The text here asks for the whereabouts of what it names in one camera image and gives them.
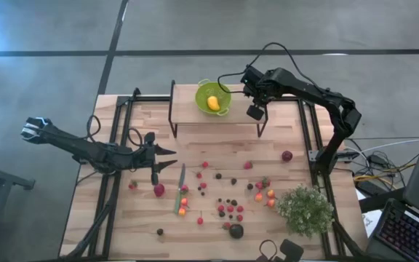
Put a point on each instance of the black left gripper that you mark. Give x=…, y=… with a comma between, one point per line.
x=142, y=156

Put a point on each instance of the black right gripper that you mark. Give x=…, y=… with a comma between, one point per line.
x=255, y=83

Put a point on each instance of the crimson toy plum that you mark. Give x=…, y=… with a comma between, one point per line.
x=159, y=190

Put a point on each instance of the toy strawberry green leaves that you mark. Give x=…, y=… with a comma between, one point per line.
x=184, y=188
x=226, y=225
x=266, y=182
x=133, y=185
x=248, y=165

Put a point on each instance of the yellow toy mango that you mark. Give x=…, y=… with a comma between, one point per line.
x=213, y=103

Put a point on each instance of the dark red toy apple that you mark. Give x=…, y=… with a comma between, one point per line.
x=286, y=156

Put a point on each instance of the red toy raspberry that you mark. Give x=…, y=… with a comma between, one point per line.
x=220, y=208
x=203, y=185
x=259, y=185
x=239, y=209
x=239, y=217

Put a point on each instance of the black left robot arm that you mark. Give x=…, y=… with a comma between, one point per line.
x=75, y=147

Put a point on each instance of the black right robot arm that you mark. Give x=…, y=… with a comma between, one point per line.
x=304, y=89

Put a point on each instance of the dark round toy fruit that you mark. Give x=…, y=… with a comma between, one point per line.
x=159, y=231

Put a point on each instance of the green colander bowl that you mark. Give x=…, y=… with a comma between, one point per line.
x=204, y=95

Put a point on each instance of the wooden riser shelf black legs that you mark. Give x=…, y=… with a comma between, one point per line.
x=187, y=109

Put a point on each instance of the yellow orange toy peach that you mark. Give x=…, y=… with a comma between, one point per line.
x=182, y=211

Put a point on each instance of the dark toy avocado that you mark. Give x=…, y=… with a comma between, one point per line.
x=236, y=231

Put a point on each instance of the potted plant white flowers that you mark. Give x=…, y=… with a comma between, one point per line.
x=306, y=211

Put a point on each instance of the black power adapter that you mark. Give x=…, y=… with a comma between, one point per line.
x=377, y=159

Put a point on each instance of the black power brick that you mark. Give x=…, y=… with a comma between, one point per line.
x=367, y=187

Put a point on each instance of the black boxy device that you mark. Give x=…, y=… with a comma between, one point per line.
x=291, y=250

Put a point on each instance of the white paper sheet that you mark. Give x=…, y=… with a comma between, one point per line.
x=371, y=218

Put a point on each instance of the backlit black keyboard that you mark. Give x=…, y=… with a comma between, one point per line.
x=406, y=233

